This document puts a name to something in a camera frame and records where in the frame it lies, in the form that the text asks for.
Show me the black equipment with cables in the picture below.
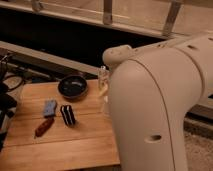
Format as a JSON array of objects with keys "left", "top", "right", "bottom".
[{"left": 0, "top": 53, "right": 24, "bottom": 152}]

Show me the clear glass bottle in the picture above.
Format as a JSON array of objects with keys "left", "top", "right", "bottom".
[{"left": 98, "top": 66, "right": 109, "bottom": 91}]

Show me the black white striped block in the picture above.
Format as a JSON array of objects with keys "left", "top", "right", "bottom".
[{"left": 60, "top": 105, "right": 76, "bottom": 126}]

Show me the red brown pocket knife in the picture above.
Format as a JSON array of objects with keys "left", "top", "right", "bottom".
[{"left": 34, "top": 118, "right": 54, "bottom": 138}]

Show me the blue eraser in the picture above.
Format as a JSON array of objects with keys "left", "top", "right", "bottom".
[{"left": 43, "top": 100, "right": 57, "bottom": 117}]

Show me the metal window frame rail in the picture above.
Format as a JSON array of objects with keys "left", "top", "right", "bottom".
[{"left": 0, "top": 0, "right": 213, "bottom": 43}]

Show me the black round bowl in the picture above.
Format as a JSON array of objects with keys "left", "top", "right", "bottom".
[{"left": 58, "top": 75, "right": 88, "bottom": 99}]

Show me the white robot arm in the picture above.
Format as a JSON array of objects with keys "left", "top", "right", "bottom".
[{"left": 103, "top": 32, "right": 213, "bottom": 171}]

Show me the white ceramic cup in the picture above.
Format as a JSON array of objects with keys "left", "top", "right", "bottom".
[{"left": 103, "top": 96, "right": 109, "bottom": 114}]

